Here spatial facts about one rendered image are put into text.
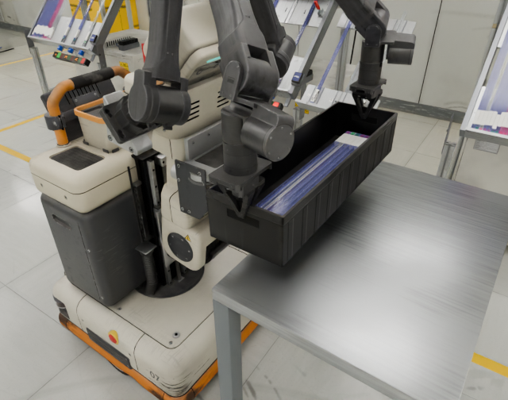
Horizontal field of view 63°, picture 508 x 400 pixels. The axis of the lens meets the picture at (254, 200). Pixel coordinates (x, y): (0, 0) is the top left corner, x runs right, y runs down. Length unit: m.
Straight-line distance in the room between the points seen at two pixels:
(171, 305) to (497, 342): 1.29
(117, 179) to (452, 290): 0.94
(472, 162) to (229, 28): 1.72
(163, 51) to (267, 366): 1.22
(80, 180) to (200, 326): 0.61
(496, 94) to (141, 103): 1.43
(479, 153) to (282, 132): 1.68
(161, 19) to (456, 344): 0.78
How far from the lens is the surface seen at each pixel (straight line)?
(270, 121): 0.60
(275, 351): 1.73
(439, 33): 3.80
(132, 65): 3.23
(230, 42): 0.67
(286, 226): 0.73
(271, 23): 1.14
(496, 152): 2.20
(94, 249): 1.37
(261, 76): 0.64
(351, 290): 0.84
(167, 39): 0.87
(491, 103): 1.89
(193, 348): 1.42
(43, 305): 2.09
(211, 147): 1.12
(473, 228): 1.10
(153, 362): 1.42
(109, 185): 1.30
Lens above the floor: 1.39
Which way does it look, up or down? 34 degrees down
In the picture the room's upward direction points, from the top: straight up
